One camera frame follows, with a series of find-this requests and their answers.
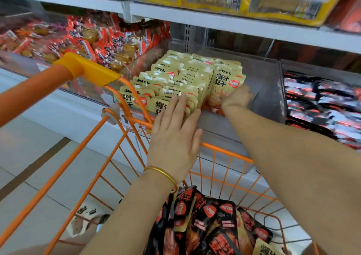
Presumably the person's right hand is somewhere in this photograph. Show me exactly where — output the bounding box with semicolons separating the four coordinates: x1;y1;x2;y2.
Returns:
221;84;255;117

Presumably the person's left hand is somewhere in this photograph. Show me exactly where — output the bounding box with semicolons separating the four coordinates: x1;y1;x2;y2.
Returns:
147;93;204;182

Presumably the yellow orange snack packet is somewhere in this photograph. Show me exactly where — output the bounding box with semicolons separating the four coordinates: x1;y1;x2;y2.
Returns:
213;64;244;76
204;73;247;116
213;57;242;67

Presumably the pile of black orange snacks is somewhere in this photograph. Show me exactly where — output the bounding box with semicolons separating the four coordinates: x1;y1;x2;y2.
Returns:
144;185;283;255

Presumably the orange shopping cart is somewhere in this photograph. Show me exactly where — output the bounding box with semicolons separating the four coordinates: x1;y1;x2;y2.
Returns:
0;52;319;255

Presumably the person's left forearm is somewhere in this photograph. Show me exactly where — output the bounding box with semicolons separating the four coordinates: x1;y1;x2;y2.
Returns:
96;170;178;255

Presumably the person's right forearm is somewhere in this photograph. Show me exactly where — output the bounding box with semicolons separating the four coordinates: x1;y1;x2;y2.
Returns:
226;106;361;255

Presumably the person's left white sandal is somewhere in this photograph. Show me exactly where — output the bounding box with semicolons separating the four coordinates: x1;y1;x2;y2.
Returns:
65;204;111;238

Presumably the stack of yellow trimmed packets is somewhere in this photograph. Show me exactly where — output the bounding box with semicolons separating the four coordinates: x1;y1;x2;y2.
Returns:
131;0;350;27

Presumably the pile of red tan packets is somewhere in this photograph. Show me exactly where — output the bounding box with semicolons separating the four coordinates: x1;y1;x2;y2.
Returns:
0;12;171;75

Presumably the stack of orange trimmed packets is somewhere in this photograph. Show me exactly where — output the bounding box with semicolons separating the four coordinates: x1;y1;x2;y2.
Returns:
324;0;361;34

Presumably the gold bracelet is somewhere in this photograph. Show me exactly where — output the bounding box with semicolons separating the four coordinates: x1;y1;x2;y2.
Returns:
143;165;179;193

